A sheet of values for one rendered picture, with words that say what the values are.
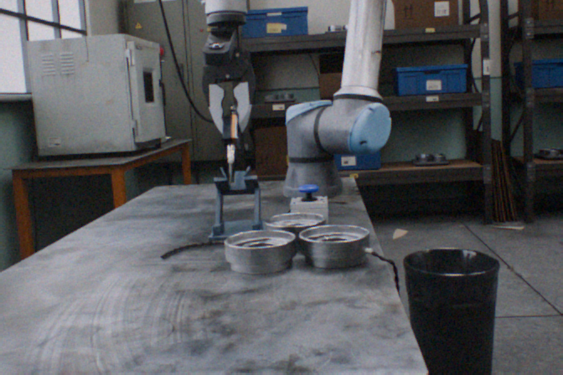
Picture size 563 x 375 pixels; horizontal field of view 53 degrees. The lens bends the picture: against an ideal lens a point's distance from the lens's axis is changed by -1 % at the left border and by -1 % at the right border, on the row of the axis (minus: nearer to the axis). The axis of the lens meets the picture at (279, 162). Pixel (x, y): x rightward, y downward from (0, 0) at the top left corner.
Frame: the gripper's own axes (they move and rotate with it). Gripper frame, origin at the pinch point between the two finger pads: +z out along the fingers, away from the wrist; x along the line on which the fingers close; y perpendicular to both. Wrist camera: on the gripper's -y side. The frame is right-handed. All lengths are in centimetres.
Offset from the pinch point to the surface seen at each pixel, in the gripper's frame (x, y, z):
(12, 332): 21, -42, 21
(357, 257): -20.1, -22.5, 19.3
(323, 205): -16.1, 3.4, 15.9
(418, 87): -97, 333, -16
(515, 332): -97, 134, 96
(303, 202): -12.3, 4.4, 15.4
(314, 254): -14.0, -22.9, 18.4
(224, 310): -3.0, -37.6, 21.0
